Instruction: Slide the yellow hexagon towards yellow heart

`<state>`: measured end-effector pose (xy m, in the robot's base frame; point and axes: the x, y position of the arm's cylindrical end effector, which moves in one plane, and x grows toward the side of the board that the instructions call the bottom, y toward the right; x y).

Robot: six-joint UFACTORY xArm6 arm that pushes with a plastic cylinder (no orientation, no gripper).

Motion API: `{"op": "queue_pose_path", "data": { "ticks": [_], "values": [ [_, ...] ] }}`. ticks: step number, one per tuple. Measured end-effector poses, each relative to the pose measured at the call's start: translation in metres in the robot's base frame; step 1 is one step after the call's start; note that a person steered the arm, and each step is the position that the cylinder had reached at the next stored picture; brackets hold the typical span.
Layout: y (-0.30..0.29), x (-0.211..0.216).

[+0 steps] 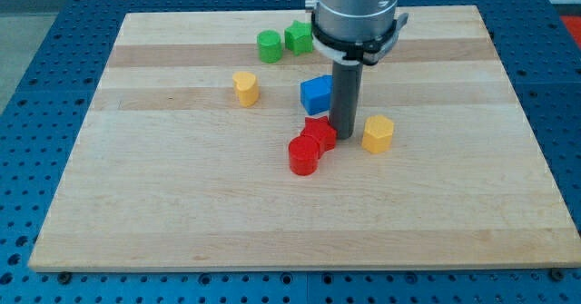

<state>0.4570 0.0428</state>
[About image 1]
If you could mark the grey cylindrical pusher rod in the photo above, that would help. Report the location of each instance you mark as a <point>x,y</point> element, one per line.
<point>344,98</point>

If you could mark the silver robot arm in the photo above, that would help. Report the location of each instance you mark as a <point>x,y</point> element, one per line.
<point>353,34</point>

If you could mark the yellow hexagon block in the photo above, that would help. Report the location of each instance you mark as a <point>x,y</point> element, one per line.
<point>377,134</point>

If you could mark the yellow heart block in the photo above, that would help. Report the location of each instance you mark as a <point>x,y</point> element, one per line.
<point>246,88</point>

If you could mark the blue cube block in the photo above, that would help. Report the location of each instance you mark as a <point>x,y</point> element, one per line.
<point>315,94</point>

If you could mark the red star block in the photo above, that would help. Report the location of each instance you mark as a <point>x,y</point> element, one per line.
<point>320,130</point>

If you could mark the green star block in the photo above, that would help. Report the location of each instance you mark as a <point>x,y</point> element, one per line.
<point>298,38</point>

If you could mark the green cylinder block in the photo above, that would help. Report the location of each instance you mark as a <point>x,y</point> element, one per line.
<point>269,46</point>

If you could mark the red cylinder block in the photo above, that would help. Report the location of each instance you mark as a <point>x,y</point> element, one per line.
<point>303,155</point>

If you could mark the light wooden board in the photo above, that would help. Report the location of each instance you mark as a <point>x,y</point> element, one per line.
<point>170,173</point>

